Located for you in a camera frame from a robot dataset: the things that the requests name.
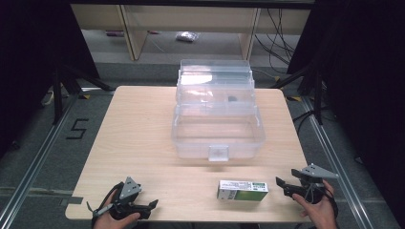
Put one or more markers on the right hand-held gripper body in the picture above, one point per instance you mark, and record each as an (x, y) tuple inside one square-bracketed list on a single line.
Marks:
[(313, 181)]

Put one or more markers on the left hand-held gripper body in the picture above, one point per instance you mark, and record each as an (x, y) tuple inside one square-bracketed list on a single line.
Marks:
[(129, 191)]

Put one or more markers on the white and green carton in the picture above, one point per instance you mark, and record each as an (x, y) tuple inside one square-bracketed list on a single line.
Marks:
[(242, 191)]

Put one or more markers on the clear plastic tiered storage box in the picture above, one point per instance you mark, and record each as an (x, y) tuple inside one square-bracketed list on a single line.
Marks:
[(219, 127)]

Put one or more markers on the person's right hand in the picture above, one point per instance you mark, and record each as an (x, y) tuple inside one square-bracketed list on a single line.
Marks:
[(318, 213)]

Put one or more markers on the person's left hand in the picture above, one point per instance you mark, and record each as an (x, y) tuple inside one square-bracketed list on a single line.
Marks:
[(110, 219)]

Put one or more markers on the grey floor tape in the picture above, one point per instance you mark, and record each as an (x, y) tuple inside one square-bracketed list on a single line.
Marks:
[(71, 200)]

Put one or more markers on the yellow and black tape piece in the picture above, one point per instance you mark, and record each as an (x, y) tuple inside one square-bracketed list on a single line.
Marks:
[(294, 98), (84, 96)]

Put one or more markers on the black metal stand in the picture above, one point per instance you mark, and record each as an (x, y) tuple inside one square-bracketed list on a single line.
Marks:
[(317, 95), (59, 95)]

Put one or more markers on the small dark item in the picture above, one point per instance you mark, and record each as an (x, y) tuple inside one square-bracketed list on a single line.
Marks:
[(232, 98)]

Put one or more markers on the dark curtain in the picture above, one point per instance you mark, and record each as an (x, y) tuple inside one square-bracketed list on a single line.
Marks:
[(366, 79), (38, 47)]

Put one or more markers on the pink item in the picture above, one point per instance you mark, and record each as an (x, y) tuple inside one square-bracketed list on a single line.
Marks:
[(114, 33)]

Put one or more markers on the clear plastic bag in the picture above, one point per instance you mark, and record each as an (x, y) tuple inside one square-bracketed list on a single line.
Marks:
[(187, 36)]

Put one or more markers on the aluminium floor rail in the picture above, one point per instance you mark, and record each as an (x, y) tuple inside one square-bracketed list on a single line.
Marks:
[(38, 159), (337, 165)]

